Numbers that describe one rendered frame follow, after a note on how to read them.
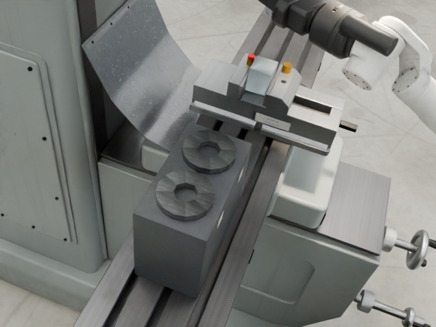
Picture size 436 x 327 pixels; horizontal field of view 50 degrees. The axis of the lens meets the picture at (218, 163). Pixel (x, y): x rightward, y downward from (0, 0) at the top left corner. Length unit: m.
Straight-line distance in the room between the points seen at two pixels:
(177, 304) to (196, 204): 0.21
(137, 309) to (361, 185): 0.76
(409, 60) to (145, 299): 0.63
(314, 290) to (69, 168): 0.77
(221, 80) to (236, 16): 2.27
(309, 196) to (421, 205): 1.37
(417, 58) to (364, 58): 0.10
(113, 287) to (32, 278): 0.99
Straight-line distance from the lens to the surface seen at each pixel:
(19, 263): 1.81
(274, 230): 1.22
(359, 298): 1.40
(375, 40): 0.83
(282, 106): 1.04
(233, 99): 1.08
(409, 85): 0.90
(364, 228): 1.26
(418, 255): 1.37
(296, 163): 1.21
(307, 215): 1.16
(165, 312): 0.82
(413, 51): 0.91
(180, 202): 0.69
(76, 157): 1.26
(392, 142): 2.71
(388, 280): 2.14
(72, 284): 1.73
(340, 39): 0.88
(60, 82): 1.10
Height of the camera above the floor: 1.69
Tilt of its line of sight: 48 degrees down
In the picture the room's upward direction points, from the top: 10 degrees clockwise
